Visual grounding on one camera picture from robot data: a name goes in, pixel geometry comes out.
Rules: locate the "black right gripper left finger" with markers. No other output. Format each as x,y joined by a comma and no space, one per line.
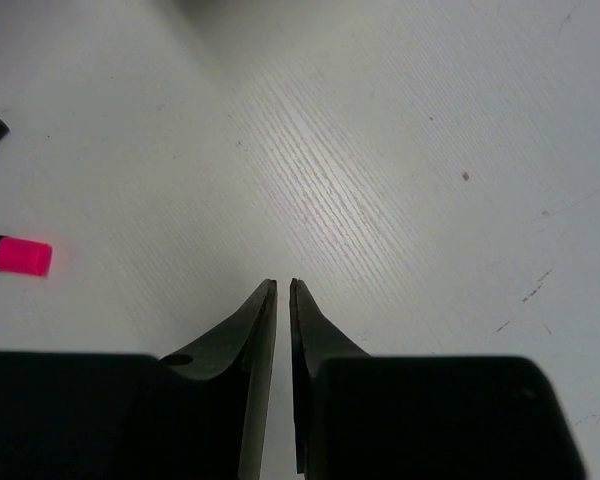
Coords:
197,413

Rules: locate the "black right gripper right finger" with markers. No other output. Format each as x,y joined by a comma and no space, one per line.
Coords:
357,416

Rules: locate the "pink capped black highlighter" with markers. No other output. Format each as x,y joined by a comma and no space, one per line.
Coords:
25,257

